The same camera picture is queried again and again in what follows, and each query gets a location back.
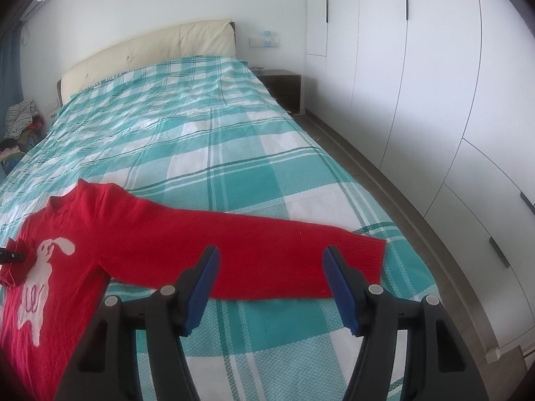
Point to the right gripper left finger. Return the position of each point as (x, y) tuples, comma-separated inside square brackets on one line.
[(104, 365)]

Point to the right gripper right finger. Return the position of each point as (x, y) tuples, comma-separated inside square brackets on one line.
[(438, 364)]

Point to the dark wooden nightstand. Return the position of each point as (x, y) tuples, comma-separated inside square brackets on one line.
[(284, 86)]

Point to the white wall socket panel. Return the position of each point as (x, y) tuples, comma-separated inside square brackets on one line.
[(266, 40)]

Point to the pile of clothes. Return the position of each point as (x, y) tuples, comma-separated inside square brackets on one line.
[(23, 124)]

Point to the cream padded headboard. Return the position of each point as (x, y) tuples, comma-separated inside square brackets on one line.
[(206, 37)]

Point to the teal curtain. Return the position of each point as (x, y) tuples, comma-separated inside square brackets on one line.
[(11, 86)]

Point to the white wardrobe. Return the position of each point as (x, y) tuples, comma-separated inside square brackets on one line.
[(439, 96)]

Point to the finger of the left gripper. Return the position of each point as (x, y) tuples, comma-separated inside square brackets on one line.
[(7, 256)]

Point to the teal plaid bedspread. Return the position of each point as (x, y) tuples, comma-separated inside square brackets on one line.
[(204, 133)]

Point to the red sweater with white dog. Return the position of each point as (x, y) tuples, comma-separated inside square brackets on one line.
[(96, 233)]

